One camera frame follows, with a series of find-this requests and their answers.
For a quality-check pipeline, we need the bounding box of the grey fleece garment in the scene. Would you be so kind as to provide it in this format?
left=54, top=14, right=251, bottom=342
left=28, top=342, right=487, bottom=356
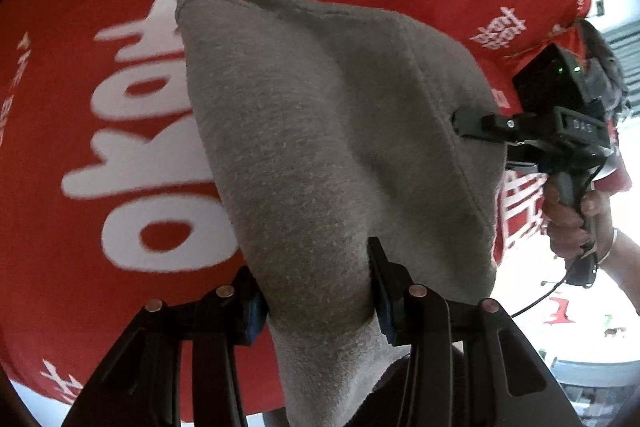
left=175, top=0, right=503, bottom=427

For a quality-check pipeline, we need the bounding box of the person's right hand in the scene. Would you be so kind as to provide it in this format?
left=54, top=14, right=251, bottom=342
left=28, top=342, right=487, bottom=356
left=541, top=181, right=617, bottom=260

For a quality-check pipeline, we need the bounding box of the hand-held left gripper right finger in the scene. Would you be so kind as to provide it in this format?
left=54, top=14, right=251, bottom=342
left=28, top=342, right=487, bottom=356
left=367, top=237, right=583, bottom=427

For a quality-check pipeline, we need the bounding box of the silver bracelet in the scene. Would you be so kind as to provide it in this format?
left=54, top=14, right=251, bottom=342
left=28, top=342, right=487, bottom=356
left=596, top=228, right=619, bottom=264

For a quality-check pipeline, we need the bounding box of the red printed blanket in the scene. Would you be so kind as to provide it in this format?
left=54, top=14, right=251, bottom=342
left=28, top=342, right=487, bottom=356
left=0, top=0, right=631, bottom=425

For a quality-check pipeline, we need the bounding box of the black cable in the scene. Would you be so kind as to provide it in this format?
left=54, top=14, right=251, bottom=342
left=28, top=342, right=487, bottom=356
left=510, top=267, right=576, bottom=319

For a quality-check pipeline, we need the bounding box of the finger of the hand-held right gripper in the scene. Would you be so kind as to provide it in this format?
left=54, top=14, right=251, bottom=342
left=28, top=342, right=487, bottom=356
left=451, top=107, right=523, bottom=144

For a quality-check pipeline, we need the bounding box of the person's right forearm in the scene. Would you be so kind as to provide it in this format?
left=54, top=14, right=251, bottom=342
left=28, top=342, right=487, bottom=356
left=597, top=227, right=640, bottom=314

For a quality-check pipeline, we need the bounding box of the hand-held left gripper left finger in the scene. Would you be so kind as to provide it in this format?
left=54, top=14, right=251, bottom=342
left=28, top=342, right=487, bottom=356
left=62, top=264, right=268, bottom=427

